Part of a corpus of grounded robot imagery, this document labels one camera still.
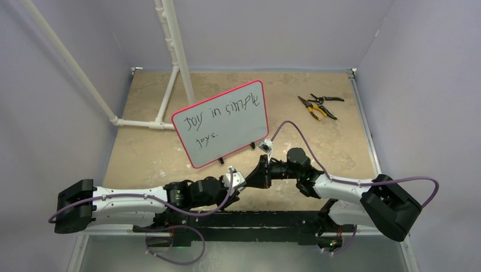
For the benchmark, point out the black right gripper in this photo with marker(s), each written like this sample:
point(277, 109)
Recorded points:
point(259, 178)

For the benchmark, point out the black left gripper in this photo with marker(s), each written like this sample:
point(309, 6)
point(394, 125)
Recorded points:
point(233, 196)

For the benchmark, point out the red framed whiteboard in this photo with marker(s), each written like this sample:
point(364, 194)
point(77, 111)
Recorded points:
point(222, 124)

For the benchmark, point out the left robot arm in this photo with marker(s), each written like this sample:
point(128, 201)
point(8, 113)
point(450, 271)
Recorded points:
point(83, 205)

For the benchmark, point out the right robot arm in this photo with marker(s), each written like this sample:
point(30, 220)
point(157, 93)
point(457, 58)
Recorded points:
point(379, 203)

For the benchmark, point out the black base bar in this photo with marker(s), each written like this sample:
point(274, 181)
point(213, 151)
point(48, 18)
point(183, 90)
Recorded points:
point(301, 227)

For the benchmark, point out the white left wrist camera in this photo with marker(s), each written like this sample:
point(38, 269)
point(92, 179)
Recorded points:
point(234, 180)

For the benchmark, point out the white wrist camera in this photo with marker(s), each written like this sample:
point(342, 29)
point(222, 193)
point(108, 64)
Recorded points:
point(266, 145)
point(234, 180)

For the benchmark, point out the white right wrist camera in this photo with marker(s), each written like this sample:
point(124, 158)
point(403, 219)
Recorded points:
point(266, 145)

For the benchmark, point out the yellow handled pliers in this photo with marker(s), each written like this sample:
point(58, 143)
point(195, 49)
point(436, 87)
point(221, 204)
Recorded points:
point(312, 107)

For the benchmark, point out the black handled pliers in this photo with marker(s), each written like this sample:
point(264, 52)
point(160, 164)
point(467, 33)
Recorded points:
point(321, 99)

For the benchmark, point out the white PVC pipe frame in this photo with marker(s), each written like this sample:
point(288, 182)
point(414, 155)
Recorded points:
point(80, 42)

